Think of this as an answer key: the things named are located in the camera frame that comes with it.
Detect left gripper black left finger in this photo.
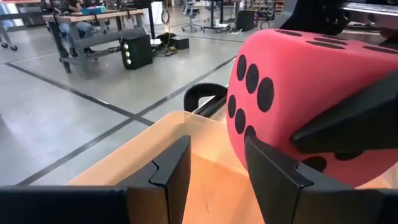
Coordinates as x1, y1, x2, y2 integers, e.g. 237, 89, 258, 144
0, 135, 192, 224

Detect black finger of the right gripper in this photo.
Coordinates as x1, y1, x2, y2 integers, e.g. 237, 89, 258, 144
291, 70, 398, 155
279, 0, 351, 35

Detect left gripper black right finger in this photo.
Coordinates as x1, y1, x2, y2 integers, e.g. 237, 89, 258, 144
244, 136, 398, 224

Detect large red foam die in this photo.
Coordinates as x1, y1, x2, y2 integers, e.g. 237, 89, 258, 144
226, 28, 398, 189

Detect black computer tower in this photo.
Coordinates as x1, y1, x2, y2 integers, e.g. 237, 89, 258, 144
236, 10, 259, 32

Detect orange translucent plastic bin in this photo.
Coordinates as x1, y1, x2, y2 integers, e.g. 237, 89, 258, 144
67, 110, 392, 224

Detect grey office chair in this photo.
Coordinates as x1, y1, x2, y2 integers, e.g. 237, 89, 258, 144
181, 0, 203, 33

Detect small black box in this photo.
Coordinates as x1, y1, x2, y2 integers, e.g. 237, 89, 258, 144
170, 35, 190, 50

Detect black computer tower lit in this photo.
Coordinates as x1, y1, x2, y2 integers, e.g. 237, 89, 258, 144
120, 28, 154, 70

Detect person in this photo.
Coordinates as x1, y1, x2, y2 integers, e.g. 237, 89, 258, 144
58, 0, 97, 57

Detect wooden top workbench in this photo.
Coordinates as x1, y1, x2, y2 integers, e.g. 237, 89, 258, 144
42, 8, 147, 74

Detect grey wheeled cart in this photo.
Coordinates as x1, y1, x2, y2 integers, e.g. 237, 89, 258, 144
0, 11, 44, 52

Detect teal box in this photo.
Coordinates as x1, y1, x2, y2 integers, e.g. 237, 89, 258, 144
81, 5, 108, 16

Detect silver metal frame bar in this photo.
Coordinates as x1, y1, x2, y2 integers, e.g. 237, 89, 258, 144
341, 1, 398, 30

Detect black table edge rail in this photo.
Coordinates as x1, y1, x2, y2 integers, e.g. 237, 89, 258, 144
193, 95, 228, 119

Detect black curved clamp handle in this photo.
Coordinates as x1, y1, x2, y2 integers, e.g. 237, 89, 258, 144
183, 83, 229, 113

